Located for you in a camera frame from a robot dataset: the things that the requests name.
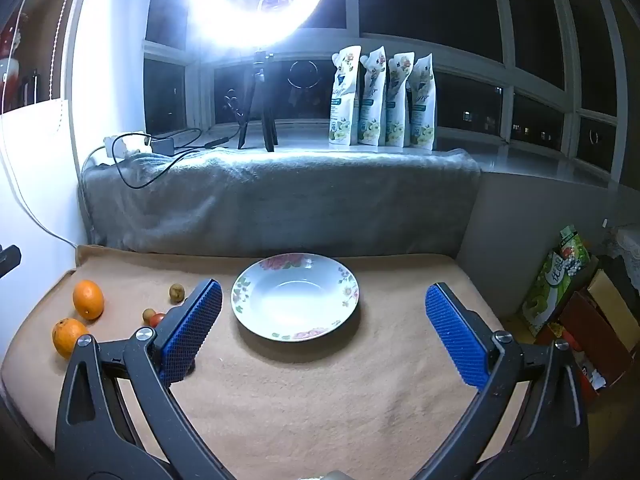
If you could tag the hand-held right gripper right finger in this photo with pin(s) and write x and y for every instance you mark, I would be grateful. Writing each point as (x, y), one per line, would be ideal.
(452, 335)

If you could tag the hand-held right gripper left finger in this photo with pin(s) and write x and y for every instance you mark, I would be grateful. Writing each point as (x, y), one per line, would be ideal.
(192, 330)

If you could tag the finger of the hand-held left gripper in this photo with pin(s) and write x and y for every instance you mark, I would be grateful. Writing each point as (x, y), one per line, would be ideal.
(9, 259)

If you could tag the red cherry tomato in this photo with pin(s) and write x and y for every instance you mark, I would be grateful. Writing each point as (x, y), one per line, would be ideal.
(159, 319)

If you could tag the smooth orange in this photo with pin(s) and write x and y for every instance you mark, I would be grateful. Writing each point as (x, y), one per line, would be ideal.
(88, 300)

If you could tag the rough speckled orange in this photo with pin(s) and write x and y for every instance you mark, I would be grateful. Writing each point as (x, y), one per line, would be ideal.
(67, 338)

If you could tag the floral rimmed white plate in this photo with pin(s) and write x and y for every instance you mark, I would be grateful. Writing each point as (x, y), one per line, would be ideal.
(295, 300)

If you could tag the green printed box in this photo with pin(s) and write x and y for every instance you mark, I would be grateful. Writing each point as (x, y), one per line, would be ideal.
(555, 280)

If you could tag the beige blanket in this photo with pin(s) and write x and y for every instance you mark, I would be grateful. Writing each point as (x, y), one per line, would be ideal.
(325, 385)

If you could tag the red box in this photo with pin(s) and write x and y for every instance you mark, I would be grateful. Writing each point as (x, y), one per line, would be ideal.
(590, 335)

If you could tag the white power strip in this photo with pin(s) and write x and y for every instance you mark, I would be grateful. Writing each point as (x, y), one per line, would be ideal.
(127, 146)

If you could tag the brown cardboard box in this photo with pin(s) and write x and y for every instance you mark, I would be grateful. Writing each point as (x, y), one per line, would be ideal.
(612, 300)

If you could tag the grey fleece blanket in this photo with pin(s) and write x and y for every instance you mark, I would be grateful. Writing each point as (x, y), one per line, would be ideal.
(300, 200)

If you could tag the grey power adapter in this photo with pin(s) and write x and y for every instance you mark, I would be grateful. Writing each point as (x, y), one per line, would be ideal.
(162, 145)

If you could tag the white lace cloth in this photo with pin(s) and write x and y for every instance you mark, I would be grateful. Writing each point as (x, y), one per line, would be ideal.
(627, 247)

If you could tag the red white ornament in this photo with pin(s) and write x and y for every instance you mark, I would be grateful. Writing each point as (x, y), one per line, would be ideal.
(7, 60)

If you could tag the black tripod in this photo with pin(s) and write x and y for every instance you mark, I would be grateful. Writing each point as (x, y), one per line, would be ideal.
(257, 90)

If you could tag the white window frame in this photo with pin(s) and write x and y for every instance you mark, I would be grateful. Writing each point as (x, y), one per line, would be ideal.
(165, 51)

